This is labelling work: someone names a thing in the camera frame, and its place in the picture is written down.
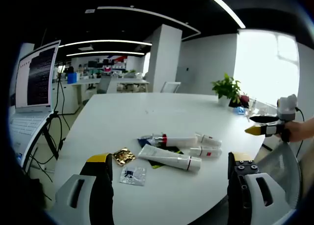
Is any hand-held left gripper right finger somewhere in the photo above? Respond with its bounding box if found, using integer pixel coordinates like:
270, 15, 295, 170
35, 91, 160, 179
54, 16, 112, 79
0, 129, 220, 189
226, 151, 297, 225

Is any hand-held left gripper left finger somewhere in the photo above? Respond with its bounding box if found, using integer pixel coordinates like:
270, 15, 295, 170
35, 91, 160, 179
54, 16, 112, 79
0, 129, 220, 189
52, 152, 115, 225

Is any red-collar skincare spray bottle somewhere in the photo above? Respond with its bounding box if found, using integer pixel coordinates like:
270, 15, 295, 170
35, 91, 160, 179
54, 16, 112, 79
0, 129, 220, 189
152, 133, 199, 148

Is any white skincare tube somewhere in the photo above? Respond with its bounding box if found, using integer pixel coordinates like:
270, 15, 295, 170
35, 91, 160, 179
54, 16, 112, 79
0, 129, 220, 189
137, 143, 202, 172

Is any person's right hand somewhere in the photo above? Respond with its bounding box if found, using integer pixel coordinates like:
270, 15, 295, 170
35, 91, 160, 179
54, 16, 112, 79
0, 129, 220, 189
277, 120, 308, 143

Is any dark red bag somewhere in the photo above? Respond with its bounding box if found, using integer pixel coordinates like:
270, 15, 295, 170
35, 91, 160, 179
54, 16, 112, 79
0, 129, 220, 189
239, 94, 250, 107

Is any grey mesh chair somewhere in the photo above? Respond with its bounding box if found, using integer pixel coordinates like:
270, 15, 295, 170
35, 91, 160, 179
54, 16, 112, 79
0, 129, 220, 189
255, 139, 301, 209

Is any potted green plant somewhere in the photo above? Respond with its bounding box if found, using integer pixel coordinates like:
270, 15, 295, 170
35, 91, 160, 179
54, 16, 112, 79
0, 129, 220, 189
211, 73, 242, 107

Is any gold foil sachet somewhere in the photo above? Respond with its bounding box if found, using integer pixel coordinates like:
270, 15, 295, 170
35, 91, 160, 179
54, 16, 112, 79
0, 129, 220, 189
112, 147, 136, 166

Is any black laptop stand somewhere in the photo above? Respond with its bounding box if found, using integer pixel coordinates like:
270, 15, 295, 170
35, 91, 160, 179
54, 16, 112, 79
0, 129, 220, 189
41, 111, 66, 162

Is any blue printed sachet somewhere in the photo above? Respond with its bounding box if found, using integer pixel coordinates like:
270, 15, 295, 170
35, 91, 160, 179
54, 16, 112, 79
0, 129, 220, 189
136, 135, 158, 147

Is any green and black sachet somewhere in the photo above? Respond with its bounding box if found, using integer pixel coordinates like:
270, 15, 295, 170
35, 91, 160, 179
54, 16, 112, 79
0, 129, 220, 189
147, 146, 184, 169

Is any white laptop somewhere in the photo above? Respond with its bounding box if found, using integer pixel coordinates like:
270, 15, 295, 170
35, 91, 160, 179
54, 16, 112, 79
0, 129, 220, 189
9, 40, 62, 167

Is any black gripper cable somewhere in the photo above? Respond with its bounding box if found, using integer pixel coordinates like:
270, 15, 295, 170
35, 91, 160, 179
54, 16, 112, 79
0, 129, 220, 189
295, 107, 305, 159

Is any black laptop cable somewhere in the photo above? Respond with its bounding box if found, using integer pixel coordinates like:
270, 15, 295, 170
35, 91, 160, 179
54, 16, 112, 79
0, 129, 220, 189
51, 70, 72, 147

